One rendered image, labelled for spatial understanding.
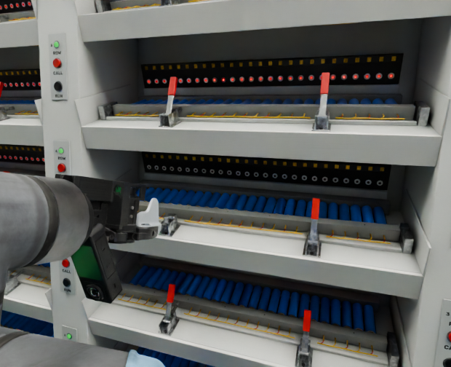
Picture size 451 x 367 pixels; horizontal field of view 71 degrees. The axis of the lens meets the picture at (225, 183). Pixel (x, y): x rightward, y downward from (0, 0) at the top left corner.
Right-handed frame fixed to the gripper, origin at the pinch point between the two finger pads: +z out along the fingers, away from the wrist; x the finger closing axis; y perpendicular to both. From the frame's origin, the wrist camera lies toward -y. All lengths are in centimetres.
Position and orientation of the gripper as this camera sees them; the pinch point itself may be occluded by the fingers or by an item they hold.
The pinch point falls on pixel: (150, 229)
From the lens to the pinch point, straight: 56.6
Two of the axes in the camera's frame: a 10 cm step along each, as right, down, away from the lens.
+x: -9.5, -0.7, 3.0
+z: 3.0, 0.9, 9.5
